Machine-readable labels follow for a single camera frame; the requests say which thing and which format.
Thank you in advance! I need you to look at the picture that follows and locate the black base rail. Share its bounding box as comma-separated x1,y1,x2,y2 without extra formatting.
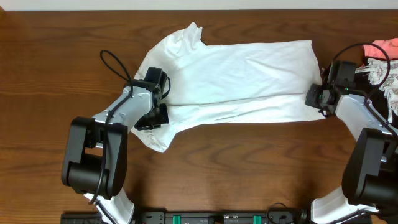
60,208,373,224

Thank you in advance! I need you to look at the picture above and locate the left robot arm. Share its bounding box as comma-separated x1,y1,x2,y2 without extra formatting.
61,78,171,223

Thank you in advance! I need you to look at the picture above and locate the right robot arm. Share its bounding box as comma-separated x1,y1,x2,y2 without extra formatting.
305,84,397,223

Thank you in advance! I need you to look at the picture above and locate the pink garment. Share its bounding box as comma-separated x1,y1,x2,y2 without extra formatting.
362,37,398,61

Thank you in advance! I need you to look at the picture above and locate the white t-shirt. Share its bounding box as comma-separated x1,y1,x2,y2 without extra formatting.
135,24,322,152

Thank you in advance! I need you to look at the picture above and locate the black garment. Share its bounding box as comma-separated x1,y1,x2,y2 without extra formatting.
355,58,397,128

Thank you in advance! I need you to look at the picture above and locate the white floral patterned garment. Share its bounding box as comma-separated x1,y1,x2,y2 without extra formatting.
354,58,398,124

